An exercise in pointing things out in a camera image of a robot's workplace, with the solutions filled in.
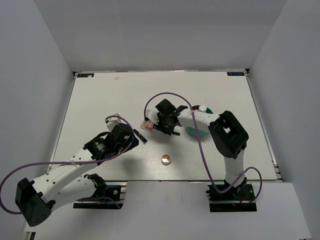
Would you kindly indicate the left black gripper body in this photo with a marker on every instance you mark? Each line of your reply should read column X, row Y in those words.
column 134, row 143

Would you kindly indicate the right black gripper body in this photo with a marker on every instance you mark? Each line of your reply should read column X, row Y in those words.
column 163, row 125

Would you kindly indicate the dark red lip gloss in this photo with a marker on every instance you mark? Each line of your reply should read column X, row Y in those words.
column 176, row 133

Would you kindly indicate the white lotion bottle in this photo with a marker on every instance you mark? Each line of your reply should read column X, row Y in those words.
column 202, row 108

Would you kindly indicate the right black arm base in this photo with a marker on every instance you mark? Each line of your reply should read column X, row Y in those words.
column 230, row 203

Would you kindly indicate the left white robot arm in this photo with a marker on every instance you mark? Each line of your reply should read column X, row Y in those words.
column 69, row 182

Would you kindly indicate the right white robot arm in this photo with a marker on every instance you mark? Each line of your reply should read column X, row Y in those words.
column 228, row 135

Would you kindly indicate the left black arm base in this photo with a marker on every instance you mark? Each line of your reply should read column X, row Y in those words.
column 110, row 198

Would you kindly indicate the eyeshadow palette clear case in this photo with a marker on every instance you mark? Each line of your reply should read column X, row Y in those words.
column 147, row 125

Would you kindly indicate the round beige powder compact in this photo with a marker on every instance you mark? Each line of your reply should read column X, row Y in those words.
column 166, row 160

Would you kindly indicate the left blue corner label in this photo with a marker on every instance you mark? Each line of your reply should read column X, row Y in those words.
column 85, row 75

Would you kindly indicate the blue corner label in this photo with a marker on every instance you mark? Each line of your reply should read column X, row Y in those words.
column 85, row 75
column 235, row 73

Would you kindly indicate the right blue corner label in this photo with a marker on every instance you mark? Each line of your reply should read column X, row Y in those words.
column 235, row 73

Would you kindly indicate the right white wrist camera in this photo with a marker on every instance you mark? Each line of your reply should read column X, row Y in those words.
column 151, row 115

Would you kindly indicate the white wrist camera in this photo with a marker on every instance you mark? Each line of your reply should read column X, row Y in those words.
column 112, row 121
column 151, row 115

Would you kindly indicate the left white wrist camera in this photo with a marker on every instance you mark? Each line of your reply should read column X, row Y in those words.
column 112, row 121

